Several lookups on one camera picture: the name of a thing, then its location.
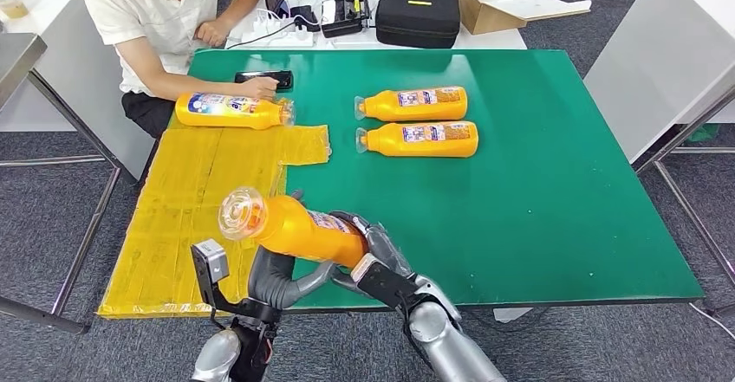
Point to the yellow tape mat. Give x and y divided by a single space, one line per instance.
172 196

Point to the white table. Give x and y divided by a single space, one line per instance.
74 81
660 52
494 42

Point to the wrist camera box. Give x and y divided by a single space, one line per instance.
209 262
385 284

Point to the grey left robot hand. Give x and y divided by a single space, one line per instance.
270 282

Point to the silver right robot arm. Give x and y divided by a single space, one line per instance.
453 345

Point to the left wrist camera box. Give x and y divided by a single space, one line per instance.
209 262

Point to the white table foot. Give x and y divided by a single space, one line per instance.
512 314

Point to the white packing sheet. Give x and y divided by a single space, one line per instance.
537 5

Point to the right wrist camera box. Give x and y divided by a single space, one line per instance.
385 284

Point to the person's left hand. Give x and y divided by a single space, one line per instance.
212 32

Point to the white power strip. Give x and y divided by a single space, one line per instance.
287 38

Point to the black smartphone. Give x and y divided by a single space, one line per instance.
284 78

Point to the black desktop device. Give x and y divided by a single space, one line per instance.
343 16

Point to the black carrying case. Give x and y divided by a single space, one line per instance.
418 18

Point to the orange detergent bottle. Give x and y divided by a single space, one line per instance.
229 112
390 141
298 230
382 107

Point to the steel table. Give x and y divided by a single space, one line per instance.
17 64
706 152

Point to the person's right hand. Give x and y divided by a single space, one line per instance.
261 88

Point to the person's left forearm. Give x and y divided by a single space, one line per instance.
244 3

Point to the person's right forearm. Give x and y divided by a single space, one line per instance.
184 84

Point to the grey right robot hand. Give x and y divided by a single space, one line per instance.
390 250

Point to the black power adapter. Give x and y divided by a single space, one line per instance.
305 18

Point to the green plastic crate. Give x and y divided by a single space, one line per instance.
705 134

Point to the person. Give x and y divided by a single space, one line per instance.
155 18

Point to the open cardboard box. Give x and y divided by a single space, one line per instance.
485 19

